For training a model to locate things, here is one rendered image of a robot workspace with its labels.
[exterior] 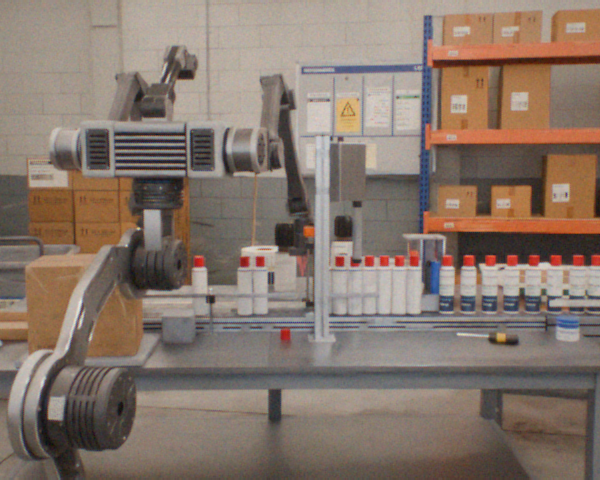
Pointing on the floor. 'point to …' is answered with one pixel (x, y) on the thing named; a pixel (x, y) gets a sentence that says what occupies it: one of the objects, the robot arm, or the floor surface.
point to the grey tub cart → (10, 269)
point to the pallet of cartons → (87, 209)
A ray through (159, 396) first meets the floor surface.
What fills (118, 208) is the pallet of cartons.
